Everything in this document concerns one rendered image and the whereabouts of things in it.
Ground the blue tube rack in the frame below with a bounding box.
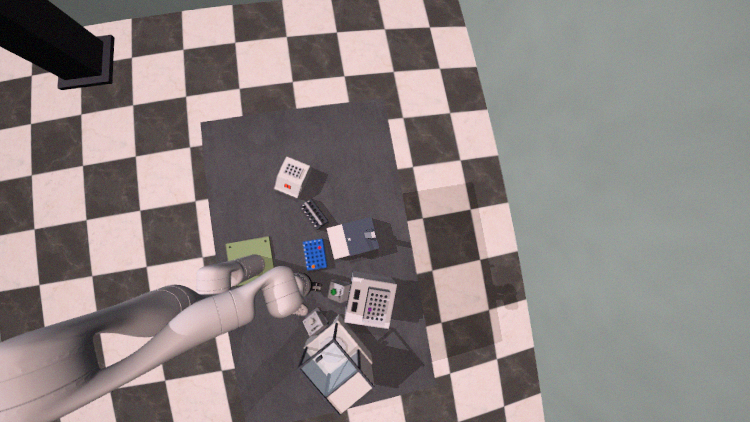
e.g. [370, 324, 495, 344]
[303, 238, 327, 270]

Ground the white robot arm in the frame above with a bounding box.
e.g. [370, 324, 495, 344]
[0, 254, 311, 422]

